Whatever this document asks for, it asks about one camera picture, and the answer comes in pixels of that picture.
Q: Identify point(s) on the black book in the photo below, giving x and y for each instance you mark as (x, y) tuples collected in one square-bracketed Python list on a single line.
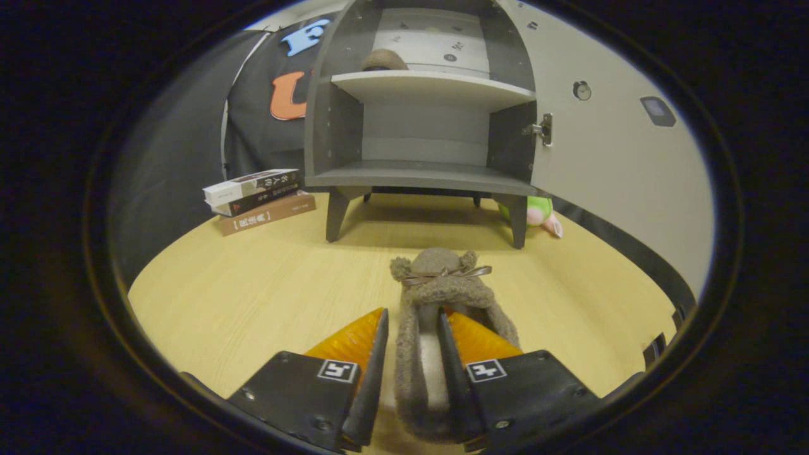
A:
[(265, 200)]

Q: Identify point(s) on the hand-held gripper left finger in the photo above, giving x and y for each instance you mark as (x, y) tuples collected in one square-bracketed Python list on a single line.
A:
[(373, 379)]

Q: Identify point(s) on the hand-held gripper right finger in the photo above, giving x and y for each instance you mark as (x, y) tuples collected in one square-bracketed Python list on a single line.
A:
[(452, 379)]

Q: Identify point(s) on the brown fuzzy shoe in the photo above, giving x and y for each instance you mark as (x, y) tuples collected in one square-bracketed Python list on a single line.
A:
[(384, 60), (442, 291)]

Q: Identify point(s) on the silver door hinge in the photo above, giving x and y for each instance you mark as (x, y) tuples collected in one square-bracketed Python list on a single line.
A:
[(542, 129)]

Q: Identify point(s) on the brown book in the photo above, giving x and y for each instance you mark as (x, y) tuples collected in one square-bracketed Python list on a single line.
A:
[(272, 215)]

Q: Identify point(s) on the dark grey shoe cabinet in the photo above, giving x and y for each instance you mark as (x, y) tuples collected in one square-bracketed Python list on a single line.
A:
[(417, 174)]

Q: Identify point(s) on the green and pink plush toy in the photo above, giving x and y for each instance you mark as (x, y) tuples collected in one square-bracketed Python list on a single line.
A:
[(537, 212)]

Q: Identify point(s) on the black backdrop cloth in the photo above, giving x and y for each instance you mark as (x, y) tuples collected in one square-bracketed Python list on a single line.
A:
[(189, 126)]

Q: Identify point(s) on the light grey shoe cabinet door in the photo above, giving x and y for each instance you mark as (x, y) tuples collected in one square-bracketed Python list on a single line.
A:
[(607, 158)]

